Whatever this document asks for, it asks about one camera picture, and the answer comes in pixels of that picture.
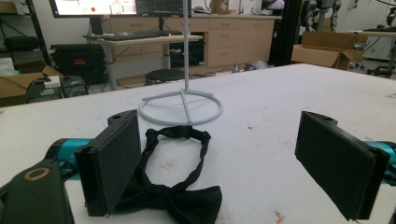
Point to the wooden drawer cabinet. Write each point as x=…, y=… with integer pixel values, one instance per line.
x=230, y=40

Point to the black metal shelf rack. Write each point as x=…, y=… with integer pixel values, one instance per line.
x=21, y=34

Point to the black equipment case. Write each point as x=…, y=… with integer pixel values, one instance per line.
x=77, y=62

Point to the light wooden desk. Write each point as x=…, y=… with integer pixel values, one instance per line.
x=149, y=42

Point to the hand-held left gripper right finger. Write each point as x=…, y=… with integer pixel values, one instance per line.
x=337, y=165

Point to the black bow tie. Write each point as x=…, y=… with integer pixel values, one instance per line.
x=174, y=196

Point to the computer monitor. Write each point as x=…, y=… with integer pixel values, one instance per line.
x=93, y=6

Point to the white metal stand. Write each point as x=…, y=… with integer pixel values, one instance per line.
x=185, y=102

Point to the brown cardboard box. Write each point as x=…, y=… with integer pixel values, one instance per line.
x=18, y=84

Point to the black metal post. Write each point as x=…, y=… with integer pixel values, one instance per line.
x=285, y=31

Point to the small white box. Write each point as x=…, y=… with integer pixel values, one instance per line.
x=52, y=81

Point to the round black stool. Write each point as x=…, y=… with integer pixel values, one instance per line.
x=165, y=75

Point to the black keyboard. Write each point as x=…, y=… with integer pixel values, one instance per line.
x=130, y=36

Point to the open cardboard box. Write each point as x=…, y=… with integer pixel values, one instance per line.
x=327, y=49

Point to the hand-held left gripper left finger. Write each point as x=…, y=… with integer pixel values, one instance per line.
x=107, y=165

